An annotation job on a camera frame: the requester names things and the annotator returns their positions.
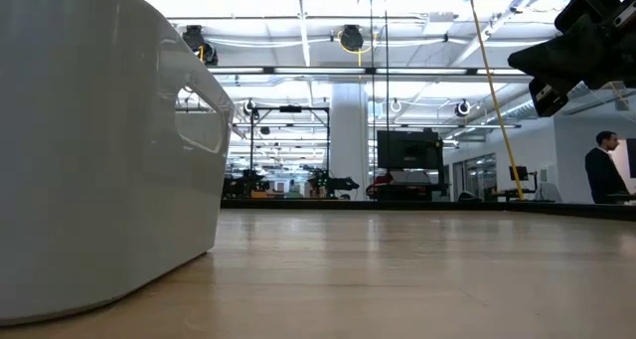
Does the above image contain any black monitor on stand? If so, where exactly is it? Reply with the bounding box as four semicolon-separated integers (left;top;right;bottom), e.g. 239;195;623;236
376;128;446;202

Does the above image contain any person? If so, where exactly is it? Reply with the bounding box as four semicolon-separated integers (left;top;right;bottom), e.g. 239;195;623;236
583;130;632;205

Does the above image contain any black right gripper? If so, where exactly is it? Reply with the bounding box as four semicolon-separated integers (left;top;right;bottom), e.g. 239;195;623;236
507;0;636;118

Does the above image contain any black metal table frame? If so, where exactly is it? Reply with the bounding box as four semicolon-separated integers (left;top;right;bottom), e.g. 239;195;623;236
221;198;636;223

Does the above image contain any white plastic basket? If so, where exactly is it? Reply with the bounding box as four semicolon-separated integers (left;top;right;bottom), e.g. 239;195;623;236
0;0;236;328

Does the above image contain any distant black rig frame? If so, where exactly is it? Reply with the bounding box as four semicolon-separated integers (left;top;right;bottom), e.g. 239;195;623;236
249;104;332;181

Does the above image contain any long yellow cable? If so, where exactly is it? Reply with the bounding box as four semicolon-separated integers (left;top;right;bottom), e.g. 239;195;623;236
465;0;526;201

